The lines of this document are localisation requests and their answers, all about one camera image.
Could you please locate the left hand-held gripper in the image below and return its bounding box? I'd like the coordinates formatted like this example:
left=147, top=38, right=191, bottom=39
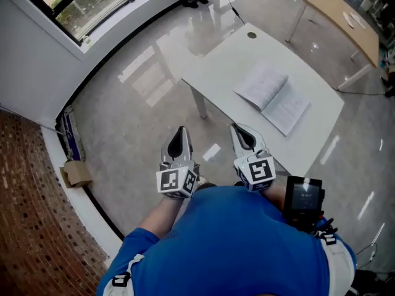
left=156, top=126, right=201, bottom=200

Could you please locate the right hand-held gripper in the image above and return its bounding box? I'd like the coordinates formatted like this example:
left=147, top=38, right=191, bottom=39
left=230, top=122, right=277, bottom=192

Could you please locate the white book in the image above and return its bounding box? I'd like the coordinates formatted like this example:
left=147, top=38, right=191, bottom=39
left=233, top=62, right=312, bottom=137

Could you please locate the person's right forearm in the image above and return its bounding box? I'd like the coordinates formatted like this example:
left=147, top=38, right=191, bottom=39
left=262, top=184, right=288, bottom=212

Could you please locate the person's left forearm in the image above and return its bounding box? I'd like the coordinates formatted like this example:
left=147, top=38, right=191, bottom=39
left=138, top=195, right=186, bottom=239

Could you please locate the person's left shoe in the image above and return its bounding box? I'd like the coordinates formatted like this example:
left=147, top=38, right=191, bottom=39
left=197, top=173, right=217, bottom=187

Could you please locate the black monitor screen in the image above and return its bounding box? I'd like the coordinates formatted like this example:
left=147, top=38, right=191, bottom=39
left=283, top=175, right=326, bottom=223

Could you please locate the white table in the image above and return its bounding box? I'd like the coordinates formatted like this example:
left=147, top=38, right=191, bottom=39
left=181, top=22, right=345, bottom=178

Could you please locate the person's blue shirt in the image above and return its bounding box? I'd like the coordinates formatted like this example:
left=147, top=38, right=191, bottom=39
left=96, top=185, right=358, bottom=296

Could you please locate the cardboard box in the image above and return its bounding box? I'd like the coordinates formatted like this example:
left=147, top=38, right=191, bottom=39
left=59, top=160, right=93, bottom=189

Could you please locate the wooden table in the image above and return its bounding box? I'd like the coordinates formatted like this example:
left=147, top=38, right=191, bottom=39
left=285, top=0, right=380, bottom=92

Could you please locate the white flat piece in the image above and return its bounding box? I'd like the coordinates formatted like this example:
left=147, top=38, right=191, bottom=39
left=342, top=10, right=356, bottom=30
left=350, top=12, right=367, bottom=30

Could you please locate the curved glass window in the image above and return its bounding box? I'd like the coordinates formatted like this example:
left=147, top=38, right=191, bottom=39
left=12, top=0, right=186, bottom=47

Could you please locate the black clamp mount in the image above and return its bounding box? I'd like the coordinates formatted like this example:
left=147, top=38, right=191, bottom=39
left=296, top=214, right=339, bottom=237

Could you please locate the white harness strap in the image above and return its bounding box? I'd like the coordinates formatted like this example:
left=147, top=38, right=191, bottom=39
left=103, top=253, right=145, bottom=296
left=317, top=231, right=356, bottom=296

